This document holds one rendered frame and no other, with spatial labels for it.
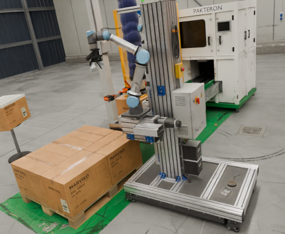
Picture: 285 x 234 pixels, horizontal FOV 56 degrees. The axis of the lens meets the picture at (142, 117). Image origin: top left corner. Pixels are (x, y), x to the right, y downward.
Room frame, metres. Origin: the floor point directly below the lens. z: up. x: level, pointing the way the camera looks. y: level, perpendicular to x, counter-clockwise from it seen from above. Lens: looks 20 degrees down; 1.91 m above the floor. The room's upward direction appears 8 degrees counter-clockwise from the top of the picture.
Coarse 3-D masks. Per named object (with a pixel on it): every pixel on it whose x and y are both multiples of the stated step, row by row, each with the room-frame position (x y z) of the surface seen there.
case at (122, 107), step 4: (144, 96) 3.41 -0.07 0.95; (116, 100) 3.47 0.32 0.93; (120, 100) 3.42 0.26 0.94; (124, 100) 3.37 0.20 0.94; (140, 100) 3.25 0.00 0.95; (120, 104) 3.43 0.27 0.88; (124, 104) 3.38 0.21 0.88; (120, 108) 3.43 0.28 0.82; (124, 108) 3.39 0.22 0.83; (128, 108) 3.35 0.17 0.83; (120, 112) 3.44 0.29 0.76
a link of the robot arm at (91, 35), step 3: (93, 30) 2.44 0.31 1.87; (87, 33) 2.43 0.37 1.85; (90, 33) 2.42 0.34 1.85; (93, 33) 2.43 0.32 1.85; (87, 36) 2.43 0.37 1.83; (90, 36) 2.42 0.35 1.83; (93, 36) 2.41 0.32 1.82; (90, 39) 2.42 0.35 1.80; (93, 39) 2.42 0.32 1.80; (96, 39) 2.42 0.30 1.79; (90, 42) 2.42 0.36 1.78; (93, 42) 2.42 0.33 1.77; (96, 42) 2.44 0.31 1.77
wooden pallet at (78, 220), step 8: (136, 168) 3.02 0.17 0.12; (128, 176) 3.01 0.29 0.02; (120, 184) 2.85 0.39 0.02; (104, 192) 2.56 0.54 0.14; (112, 192) 2.64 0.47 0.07; (24, 200) 2.80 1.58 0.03; (32, 200) 2.66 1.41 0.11; (96, 200) 2.45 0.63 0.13; (104, 200) 2.58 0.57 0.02; (48, 208) 2.46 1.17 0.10; (96, 208) 2.45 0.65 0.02; (64, 216) 2.29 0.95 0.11; (80, 216) 2.27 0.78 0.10; (88, 216) 2.34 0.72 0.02; (72, 224) 2.22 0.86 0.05; (80, 224) 2.25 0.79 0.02
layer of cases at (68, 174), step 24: (48, 144) 3.21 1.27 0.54; (72, 144) 3.10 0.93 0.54; (96, 144) 3.00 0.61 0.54; (120, 144) 2.90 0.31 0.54; (24, 168) 2.65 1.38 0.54; (48, 168) 2.57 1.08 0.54; (72, 168) 2.49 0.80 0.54; (96, 168) 2.53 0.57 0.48; (120, 168) 2.80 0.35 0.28; (24, 192) 2.75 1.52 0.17; (48, 192) 2.40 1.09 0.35; (72, 192) 2.25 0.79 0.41; (96, 192) 2.47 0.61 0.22; (72, 216) 2.20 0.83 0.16
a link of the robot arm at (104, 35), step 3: (96, 33) 2.42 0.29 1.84; (99, 33) 2.42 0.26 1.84; (102, 33) 2.41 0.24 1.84; (105, 33) 2.41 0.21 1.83; (108, 33) 2.42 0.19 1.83; (96, 36) 2.41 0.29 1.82; (99, 36) 2.41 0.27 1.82; (102, 36) 2.41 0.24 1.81; (105, 36) 2.41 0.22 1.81; (108, 36) 2.41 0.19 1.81; (99, 39) 2.42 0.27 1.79; (102, 39) 2.43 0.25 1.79; (105, 39) 2.43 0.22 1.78
